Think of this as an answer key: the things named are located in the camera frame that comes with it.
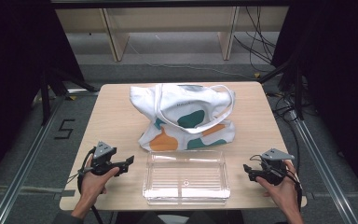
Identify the metal floor rail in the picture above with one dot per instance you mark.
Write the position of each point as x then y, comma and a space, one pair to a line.
323, 174
21, 174

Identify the white patterned tote bag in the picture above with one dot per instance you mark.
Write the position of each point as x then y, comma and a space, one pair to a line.
180, 105

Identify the dark curtain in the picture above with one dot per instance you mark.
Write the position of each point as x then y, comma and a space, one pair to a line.
12, 77
338, 77

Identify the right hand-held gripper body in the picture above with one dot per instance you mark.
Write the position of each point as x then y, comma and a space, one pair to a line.
273, 169

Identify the clear plastic tray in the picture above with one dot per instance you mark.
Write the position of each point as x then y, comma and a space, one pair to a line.
186, 180

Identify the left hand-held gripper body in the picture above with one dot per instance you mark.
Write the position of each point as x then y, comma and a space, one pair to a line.
103, 153

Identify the person's left hand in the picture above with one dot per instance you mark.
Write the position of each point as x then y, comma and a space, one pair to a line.
91, 186

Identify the black metal stand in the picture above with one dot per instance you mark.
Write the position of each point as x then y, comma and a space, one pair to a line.
298, 93
46, 99

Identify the person's right hand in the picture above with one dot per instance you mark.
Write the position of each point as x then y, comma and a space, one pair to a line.
284, 194

